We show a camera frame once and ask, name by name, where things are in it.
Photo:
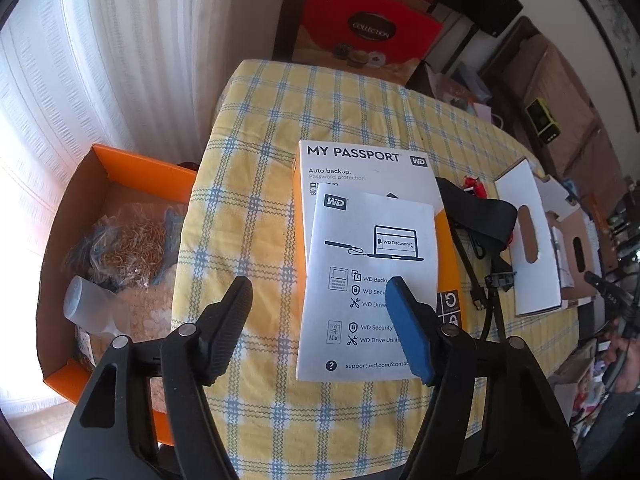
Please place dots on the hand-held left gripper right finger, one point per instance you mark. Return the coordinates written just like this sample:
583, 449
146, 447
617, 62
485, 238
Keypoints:
411, 332

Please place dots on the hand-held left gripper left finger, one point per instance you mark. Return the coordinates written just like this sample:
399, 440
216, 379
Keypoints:
229, 321

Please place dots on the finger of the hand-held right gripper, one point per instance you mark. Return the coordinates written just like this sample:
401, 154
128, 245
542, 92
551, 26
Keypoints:
595, 280

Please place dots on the white cardboard box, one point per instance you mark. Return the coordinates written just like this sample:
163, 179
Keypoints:
520, 260

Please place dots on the white printed leaflet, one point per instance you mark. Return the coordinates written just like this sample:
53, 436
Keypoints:
350, 260

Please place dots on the white and orange hard drive box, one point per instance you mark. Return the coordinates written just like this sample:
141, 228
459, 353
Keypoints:
350, 160

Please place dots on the person's right hand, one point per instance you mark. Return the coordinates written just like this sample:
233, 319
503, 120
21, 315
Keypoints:
625, 365

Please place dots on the bag of metal clips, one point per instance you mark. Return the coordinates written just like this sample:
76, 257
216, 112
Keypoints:
130, 250

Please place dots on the black fabric pouch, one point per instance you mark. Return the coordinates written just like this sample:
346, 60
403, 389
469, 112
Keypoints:
480, 215

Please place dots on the yellow checked tablecloth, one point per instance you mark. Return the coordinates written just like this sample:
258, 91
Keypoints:
260, 185

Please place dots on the clear plastic bottle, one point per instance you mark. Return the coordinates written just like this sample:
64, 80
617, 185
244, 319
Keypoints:
90, 305

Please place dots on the green portable device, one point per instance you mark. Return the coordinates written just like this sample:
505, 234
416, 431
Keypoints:
542, 120

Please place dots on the brown sofa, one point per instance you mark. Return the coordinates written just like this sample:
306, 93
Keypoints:
565, 95

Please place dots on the orange cardboard box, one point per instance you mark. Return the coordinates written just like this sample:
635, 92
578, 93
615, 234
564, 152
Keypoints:
125, 160

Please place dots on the cluttered open bag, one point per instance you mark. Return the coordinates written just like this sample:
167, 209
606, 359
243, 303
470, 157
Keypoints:
460, 90

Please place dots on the white curtain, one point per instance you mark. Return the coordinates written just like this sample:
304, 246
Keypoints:
100, 60

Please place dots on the red Collection gift box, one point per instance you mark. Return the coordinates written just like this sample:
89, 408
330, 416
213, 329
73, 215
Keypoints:
360, 5

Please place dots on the framed wall picture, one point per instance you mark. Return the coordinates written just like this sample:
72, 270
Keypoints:
615, 15

